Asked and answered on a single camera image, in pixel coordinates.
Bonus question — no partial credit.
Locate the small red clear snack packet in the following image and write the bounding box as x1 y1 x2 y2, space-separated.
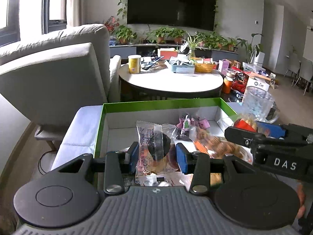
233 114 257 133

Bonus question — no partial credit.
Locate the orange nut snack bag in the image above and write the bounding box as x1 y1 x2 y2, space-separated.
189 126 253 163

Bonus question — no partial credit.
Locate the dark cookie clear packet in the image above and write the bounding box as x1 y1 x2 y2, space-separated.
136 121 179 186

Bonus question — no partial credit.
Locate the person's right hand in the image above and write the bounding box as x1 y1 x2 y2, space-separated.
296 183 306 219

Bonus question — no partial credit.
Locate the green cardboard box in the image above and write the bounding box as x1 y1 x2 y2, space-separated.
94 98 241 158

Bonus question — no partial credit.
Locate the clear glass mug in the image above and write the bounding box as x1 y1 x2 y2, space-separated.
242 86 279 124

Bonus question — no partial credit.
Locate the purple candy packet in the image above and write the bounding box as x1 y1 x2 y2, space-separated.
176 115 211 136

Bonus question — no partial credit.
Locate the white blue carton box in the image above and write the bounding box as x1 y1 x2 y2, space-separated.
244 77 270 96

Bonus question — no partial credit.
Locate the woven yellow basket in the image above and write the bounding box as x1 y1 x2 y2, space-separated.
195 63 216 73

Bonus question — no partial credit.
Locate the round white coffee table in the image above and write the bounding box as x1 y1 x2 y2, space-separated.
118 64 223 98

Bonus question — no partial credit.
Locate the blue plastic tray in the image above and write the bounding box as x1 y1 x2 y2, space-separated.
166 61 195 74

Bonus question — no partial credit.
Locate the yellow tin can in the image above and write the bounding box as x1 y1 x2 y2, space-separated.
128 55 141 74

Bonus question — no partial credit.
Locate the spider plant in pot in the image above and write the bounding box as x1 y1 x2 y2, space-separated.
183 33 203 58

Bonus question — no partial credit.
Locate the grey armchair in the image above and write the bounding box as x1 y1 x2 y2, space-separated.
1 24 121 146

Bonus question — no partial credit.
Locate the black wall television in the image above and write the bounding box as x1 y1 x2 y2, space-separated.
127 0 216 31

